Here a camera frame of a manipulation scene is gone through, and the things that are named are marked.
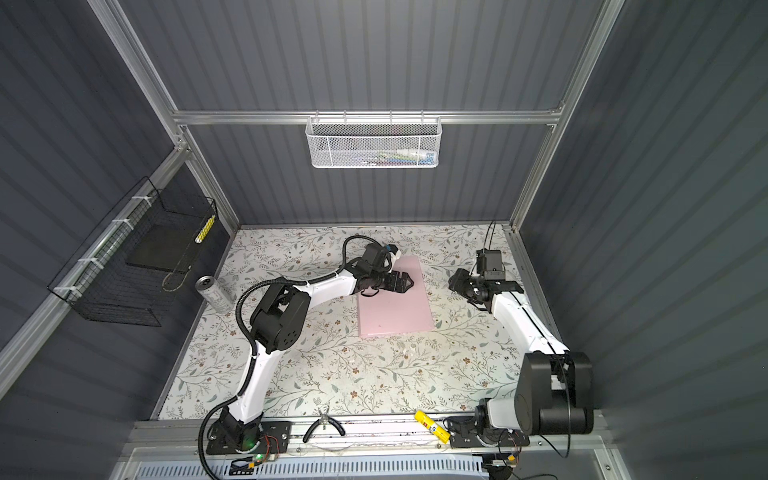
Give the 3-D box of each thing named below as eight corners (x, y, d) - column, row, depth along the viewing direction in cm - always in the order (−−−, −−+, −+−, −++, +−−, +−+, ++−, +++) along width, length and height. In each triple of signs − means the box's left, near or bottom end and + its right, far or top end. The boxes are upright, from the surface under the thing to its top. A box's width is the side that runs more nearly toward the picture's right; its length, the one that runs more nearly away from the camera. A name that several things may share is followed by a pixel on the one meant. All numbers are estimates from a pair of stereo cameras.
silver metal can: (215, 314, 98) (191, 290, 86) (221, 300, 101) (199, 275, 90) (232, 314, 98) (211, 290, 86) (237, 300, 101) (218, 275, 90)
